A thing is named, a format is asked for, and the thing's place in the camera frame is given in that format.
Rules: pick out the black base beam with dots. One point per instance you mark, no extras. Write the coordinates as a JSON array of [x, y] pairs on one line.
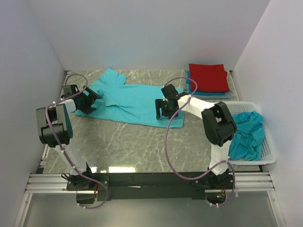
[[119, 186]]

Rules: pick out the red folded t-shirt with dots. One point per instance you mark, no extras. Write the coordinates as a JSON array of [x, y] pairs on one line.
[[209, 78]]

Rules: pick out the light blue t-shirt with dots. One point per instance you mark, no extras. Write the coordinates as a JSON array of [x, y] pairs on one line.
[[128, 103]]

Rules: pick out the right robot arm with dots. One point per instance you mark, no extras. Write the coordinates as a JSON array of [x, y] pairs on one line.
[[218, 123]]

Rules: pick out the grey-blue folded t-shirt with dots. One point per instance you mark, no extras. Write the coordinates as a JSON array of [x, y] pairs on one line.
[[226, 96]]

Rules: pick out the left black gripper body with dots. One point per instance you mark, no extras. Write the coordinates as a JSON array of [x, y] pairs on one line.
[[86, 101]]

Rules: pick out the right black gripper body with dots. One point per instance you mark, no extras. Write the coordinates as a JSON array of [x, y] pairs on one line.
[[167, 112]]

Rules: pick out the teal t-shirt in basket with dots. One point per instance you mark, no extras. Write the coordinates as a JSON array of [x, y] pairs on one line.
[[247, 141]]

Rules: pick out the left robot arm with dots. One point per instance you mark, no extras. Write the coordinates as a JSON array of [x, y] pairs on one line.
[[55, 128]]

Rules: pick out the aluminium rail frame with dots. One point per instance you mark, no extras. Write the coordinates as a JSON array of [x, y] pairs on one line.
[[244, 182]]

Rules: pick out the white plastic basket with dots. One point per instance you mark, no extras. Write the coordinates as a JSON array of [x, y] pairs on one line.
[[268, 155]]

